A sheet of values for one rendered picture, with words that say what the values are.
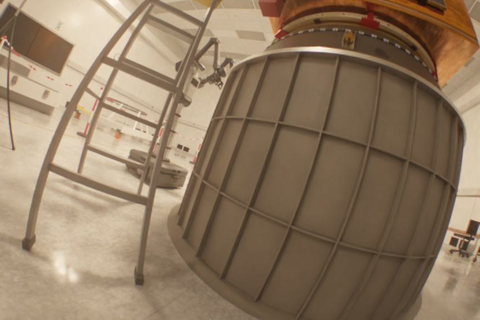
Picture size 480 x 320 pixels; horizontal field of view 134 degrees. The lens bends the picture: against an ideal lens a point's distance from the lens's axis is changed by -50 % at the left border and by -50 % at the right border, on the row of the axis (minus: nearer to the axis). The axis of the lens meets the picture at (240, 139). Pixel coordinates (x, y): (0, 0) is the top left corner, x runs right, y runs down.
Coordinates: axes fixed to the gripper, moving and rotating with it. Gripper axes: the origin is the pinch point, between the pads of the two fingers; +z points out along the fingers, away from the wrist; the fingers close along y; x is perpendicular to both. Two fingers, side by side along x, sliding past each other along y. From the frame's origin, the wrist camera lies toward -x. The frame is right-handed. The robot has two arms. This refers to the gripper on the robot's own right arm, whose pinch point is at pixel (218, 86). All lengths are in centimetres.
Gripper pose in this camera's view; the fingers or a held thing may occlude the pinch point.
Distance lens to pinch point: 212.3
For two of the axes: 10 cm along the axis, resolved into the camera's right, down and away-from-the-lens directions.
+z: 1.5, 9.5, -2.9
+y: 3.4, 2.2, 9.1
